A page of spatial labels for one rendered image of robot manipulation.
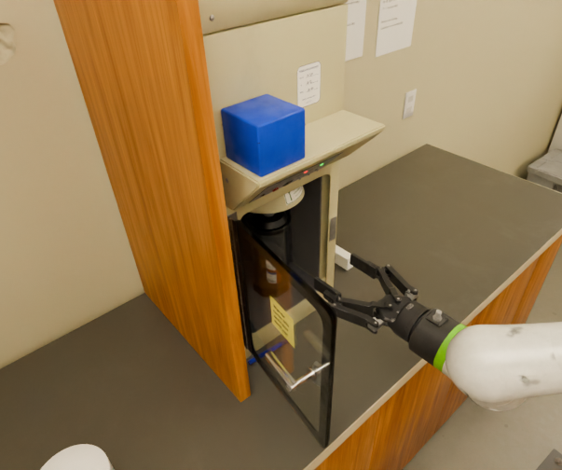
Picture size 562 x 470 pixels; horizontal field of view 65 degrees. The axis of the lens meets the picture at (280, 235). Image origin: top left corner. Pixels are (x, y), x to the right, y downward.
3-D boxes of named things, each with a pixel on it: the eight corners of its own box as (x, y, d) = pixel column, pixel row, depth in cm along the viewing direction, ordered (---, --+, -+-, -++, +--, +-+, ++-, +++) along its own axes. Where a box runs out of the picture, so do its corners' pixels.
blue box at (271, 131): (226, 158, 77) (219, 108, 72) (269, 140, 82) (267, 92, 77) (261, 178, 71) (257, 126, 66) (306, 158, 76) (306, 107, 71)
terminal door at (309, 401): (251, 348, 108) (235, 215, 84) (328, 450, 88) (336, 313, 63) (248, 350, 108) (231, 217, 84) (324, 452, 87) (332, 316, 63)
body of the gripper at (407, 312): (437, 301, 82) (396, 277, 88) (410, 325, 78) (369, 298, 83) (431, 328, 87) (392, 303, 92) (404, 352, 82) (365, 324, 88)
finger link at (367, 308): (390, 316, 87) (390, 322, 86) (335, 307, 90) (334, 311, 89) (393, 302, 85) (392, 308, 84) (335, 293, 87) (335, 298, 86)
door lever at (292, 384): (287, 347, 84) (286, 338, 82) (317, 382, 78) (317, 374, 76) (263, 360, 82) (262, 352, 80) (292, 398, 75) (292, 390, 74)
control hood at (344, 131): (223, 206, 83) (216, 158, 77) (341, 151, 99) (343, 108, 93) (261, 233, 76) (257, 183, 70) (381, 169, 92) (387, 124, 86)
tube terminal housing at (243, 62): (192, 306, 127) (127, 14, 80) (278, 256, 143) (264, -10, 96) (244, 360, 112) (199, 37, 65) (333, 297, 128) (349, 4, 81)
